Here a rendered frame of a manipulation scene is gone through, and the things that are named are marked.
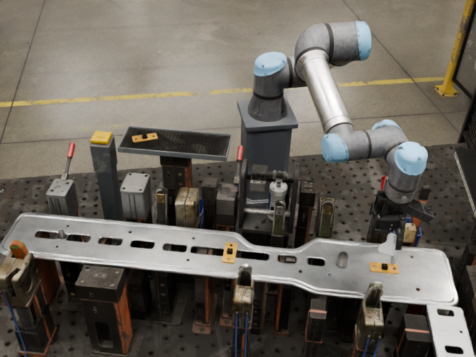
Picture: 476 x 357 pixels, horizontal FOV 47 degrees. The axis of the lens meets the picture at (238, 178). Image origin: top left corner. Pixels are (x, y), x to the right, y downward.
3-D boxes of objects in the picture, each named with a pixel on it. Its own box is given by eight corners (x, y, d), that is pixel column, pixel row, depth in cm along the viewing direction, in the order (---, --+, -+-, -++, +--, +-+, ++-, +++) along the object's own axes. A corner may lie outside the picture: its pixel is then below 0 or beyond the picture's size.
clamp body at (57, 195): (59, 271, 199) (39, 195, 177) (69, 249, 208) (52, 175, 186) (84, 274, 198) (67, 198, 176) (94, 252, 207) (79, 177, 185)
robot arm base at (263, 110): (244, 103, 219) (245, 81, 212) (281, 100, 221) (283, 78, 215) (251, 123, 207) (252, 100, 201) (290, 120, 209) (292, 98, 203)
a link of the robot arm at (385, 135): (360, 119, 142) (376, 146, 135) (399, 115, 145) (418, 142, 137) (354, 142, 148) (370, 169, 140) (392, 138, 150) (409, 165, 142)
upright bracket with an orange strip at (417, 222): (389, 297, 193) (421, 188, 162) (388, 295, 194) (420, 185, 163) (397, 299, 192) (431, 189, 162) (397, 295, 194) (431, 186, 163)
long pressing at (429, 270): (-10, 261, 164) (-11, 257, 163) (22, 211, 181) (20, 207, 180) (460, 309, 153) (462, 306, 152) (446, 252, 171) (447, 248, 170)
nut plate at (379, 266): (370, 271, 162) (370, 268, 161) (369, 262, 165) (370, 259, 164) (399, 274, 161) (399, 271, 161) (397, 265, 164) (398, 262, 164)
